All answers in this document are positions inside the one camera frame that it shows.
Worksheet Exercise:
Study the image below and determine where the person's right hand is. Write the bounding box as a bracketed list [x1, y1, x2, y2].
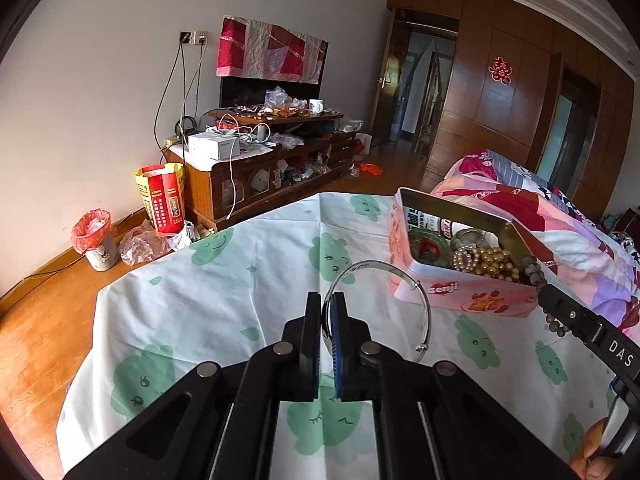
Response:
[569, 417, 621, 480]

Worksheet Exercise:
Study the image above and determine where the pink tin box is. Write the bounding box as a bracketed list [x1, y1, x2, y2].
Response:
[389, 187, 558, 318]

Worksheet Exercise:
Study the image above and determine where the green jade bangle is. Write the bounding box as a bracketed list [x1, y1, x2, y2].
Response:
[409, 227, 453, 263]

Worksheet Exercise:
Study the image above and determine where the white cardboard box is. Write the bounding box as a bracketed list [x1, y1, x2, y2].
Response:
[187, 131, 241, 161]

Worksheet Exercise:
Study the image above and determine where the wooden television cabinet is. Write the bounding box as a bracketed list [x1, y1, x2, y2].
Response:
[165, 112, 358, 231]

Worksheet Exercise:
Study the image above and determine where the brown wooden door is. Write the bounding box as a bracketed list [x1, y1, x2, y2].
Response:
[372, 35, 408, 148]

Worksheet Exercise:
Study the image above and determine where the white green printed tablecloth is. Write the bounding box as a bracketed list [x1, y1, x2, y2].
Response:
[56, 191, 621, 480]

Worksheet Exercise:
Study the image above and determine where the silver bangle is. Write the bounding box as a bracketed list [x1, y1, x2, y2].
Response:
[321, 260, 432, 363]

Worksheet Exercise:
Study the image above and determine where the trash bin with red bag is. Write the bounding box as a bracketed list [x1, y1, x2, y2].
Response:
[71, 208, 120, 272]

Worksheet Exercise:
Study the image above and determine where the brown wooden wardrobe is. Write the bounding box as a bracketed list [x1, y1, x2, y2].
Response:
[387, 0, 636, 221]

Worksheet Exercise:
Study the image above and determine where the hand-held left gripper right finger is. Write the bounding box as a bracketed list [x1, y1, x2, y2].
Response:
[327, 292, 581, 480]

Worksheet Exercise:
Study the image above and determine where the red yellow paper bag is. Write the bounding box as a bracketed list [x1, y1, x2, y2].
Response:
[134, 162, 187, 235]

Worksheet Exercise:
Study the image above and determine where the white pearl bracelet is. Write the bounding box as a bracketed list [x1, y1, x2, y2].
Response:
[451, 246, 481, 273]

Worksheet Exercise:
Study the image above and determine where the dark bead bracelet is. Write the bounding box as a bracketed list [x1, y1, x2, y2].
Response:
[521, 255, 570, 337]

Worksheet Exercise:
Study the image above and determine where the black power cable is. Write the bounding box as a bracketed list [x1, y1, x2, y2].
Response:
[182, 45, 206, 131]
[154, 42, 183, 151]

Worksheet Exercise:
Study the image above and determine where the pile of plastic packets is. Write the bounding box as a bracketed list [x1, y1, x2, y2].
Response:
[210, 86, 346, 128]

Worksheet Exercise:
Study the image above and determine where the white charging cable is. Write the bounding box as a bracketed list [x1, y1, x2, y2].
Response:
[226, 132, 241, 221]

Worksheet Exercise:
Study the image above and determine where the pink patchwork bed quilt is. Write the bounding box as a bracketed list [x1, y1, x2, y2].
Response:
[431, 149, 640, 361]

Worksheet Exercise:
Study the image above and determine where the red paper wall decoration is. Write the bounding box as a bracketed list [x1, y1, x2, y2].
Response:
[489, 56, 516, 87]

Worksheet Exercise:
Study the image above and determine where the crumpled clear plastic bag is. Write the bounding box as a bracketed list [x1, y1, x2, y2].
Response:
[118, 220, 201, 267]

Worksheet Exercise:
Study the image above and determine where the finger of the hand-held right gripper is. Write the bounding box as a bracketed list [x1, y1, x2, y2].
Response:
[537, 284, 640, 386]

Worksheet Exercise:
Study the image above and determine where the gold bead bracelet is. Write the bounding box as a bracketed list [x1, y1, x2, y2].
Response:
[472, 246, 522, 281]

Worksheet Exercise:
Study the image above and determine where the red white television cover cloth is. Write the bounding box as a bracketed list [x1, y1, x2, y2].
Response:
[216, 15, 329, 84]

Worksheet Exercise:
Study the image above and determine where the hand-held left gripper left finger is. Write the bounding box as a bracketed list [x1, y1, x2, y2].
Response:
[62, 291, 323, 480]

